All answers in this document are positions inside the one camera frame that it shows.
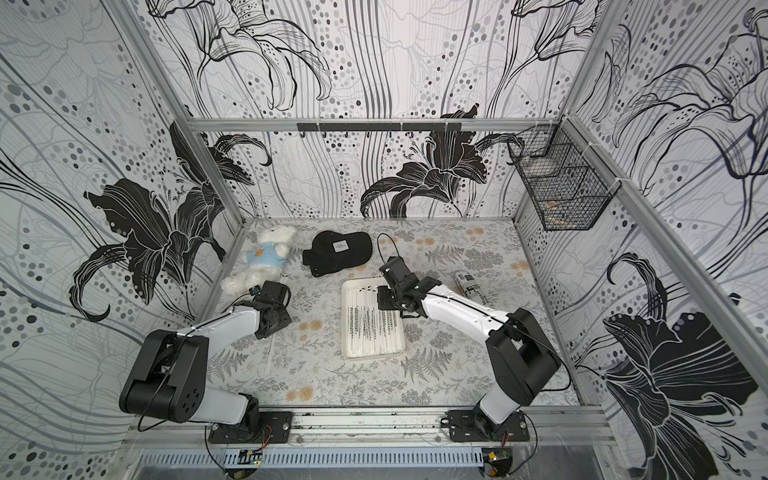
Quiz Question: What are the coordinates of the straw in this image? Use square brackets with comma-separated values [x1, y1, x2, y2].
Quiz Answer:
[347, 291, 357, 358]

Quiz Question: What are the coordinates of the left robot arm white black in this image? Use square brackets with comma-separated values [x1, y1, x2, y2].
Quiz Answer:
[118, 281, 291, 432]

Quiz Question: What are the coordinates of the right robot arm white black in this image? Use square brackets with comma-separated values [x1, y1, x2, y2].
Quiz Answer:
[380, 256, 562, 427]

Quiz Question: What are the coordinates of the white storage tray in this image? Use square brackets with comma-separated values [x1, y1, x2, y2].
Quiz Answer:
[340, 278, 406, 361]

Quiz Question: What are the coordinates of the white teddy bear blue shirt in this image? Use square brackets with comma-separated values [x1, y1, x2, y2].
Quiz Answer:
[220, 225, 297, 296]

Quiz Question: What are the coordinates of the small remote device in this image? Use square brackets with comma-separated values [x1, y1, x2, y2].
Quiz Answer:
[454, 272, 489, 305]

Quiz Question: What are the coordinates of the black cap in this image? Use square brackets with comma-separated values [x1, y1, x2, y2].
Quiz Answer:
[302, 230, 373, 277]

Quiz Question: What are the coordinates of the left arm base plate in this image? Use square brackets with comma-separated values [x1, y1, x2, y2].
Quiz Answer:
[207, 410, 293, 445]

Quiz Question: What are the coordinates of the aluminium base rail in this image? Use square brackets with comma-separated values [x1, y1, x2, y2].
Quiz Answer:
[123, 405, 618, 449]

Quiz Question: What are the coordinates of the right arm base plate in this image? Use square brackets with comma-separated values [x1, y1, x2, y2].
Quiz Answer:
[440, 409, 530, 443]

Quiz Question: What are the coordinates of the white cable duct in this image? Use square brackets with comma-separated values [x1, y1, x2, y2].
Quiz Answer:
[140, 447, 483, 469]

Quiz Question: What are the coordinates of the black wall bar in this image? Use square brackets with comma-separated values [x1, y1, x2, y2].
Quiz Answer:
[296, 121, 463, 133]

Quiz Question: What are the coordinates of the black wire basket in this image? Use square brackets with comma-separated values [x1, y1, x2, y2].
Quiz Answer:
[506, 120, 615, 231]

